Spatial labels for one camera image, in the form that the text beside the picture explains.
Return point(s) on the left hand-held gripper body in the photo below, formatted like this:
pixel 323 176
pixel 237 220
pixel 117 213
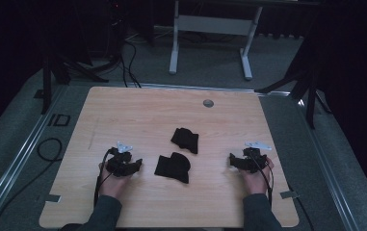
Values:
pixel 118 158

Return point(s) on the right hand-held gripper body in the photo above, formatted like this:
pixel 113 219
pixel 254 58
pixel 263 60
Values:
pixel 255 159

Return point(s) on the black sock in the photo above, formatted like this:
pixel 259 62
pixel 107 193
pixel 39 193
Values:
pixel 173 167
pixel 186 140

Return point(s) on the person's left hand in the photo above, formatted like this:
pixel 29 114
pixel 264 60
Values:
pixel 113 186

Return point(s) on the person's right hand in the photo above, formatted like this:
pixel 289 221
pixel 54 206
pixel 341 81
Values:
pixel 255 183

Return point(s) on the round grey table grommet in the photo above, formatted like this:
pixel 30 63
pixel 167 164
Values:
pixel 208 103

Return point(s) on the black tripod stand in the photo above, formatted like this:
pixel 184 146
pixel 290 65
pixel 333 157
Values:
pixel 311 102
pixel 46 83

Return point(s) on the dark equipment rack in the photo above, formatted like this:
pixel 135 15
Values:
pixel 116 29

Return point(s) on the aluminium floor rail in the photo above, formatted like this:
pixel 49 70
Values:
pixel 17 154
pixel 327 173

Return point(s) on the white metal desk frame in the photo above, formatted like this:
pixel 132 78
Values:
pixel 214 25

